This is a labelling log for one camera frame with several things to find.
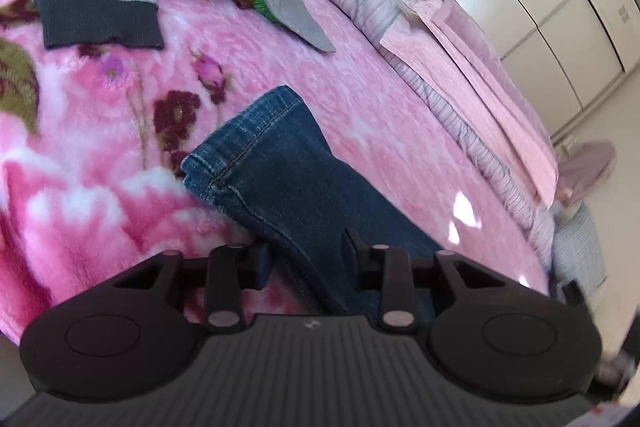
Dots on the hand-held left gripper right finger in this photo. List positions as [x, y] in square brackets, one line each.
[354, 248]

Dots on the blue jeans pants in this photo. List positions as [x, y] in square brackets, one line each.
[295, 177]

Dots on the lilac cloth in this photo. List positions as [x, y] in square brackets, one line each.
[587, 167]

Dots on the light pink towel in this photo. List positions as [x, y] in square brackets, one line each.
[480, 92]

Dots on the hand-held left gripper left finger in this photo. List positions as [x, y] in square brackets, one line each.
[260, 263]

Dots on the grey cushion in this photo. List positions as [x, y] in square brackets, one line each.
[580, 242]

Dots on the pink floral blanket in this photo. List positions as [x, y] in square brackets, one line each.
[115, 147]

